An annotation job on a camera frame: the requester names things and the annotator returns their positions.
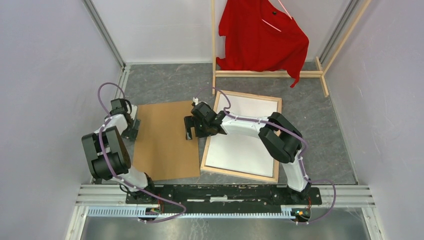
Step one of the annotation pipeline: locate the wooden picture frame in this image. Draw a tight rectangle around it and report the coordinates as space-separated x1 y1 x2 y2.
200 89 283 184

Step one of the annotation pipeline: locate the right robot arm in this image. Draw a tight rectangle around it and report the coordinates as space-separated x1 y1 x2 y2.
183 102 311 204

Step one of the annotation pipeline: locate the brown cardboard backing board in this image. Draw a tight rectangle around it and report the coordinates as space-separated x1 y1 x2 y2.
132 101 200 181

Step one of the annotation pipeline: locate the red t-shirt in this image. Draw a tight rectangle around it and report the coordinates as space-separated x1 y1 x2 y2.
216 0 310 88

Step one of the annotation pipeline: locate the printed photo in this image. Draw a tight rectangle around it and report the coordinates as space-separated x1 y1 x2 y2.
205 94 278 178

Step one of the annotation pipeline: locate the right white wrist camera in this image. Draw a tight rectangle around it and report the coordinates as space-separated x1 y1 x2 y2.
192 97 199 107

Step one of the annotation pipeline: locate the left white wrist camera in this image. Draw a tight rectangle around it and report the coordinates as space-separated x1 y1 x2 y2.
129 104 138 121

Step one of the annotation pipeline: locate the wooden clothes rack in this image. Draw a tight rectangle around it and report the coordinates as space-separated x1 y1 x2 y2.
210 0 372 98

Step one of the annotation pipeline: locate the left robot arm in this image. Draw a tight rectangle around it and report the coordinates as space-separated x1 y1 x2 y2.
81 98 157 204

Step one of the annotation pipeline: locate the pink clothes hanger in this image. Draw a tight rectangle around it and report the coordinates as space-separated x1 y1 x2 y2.
260 0 295 33

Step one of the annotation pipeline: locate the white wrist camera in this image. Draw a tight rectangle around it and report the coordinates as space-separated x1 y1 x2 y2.
129 104 138 121
192 97 199 107

